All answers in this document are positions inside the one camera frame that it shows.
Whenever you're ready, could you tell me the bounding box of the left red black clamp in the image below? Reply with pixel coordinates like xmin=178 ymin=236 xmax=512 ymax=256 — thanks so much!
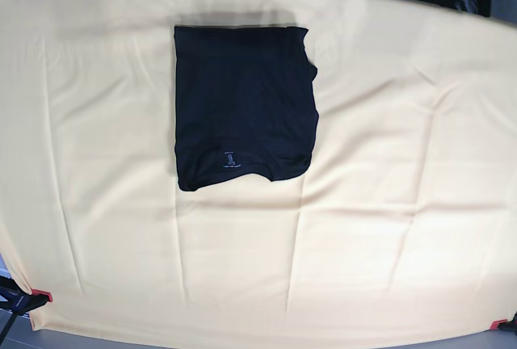
xmin=1 ymin=276 xmax=53 ymax=316

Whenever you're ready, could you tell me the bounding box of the red black clamp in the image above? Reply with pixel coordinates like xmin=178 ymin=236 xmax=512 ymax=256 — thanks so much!
xmin=1 ymin=276 xmax=53 ymax=316
xmin=490 ymin=314 xmax=517 ymax=334

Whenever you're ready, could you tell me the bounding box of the right red black clamp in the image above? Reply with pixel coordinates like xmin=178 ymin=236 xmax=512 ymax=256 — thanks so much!
xmin=490 ymin=314 xmax=517 ymax=334

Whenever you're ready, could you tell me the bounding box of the yellow table cloth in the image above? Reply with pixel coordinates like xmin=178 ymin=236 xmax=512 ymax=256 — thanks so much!
xmin=1 ymin=0 xmax=516 ymax=348

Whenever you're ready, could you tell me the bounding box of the dark navy T-shirt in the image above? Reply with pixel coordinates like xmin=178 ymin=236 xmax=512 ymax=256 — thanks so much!
xmin=174 ymin=26 xmax=319 ymax=191

